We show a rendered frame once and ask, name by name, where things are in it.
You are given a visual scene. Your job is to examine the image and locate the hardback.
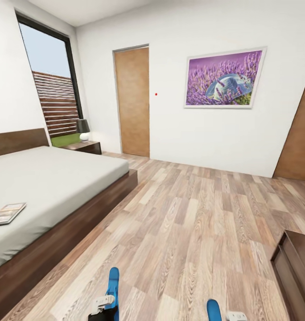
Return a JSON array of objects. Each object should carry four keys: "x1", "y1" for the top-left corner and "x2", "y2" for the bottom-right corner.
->
[{"x1": 0, "y1": 203, "x2": 27, "y2": 225}]

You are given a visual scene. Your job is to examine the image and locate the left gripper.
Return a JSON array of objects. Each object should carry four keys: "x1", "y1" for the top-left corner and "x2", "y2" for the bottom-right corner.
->
[{"x1": 88, "y1": 306, "x2": 119, "y2": 321}]

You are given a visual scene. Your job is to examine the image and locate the sandal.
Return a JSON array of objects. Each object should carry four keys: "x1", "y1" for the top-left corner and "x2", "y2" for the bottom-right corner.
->
[
  {"x1": 206, "y1": 299, "x2": 222, "y2": 321},
  {"x1": 104, "y1": 267, "x2": 120, "y2": 321}
]

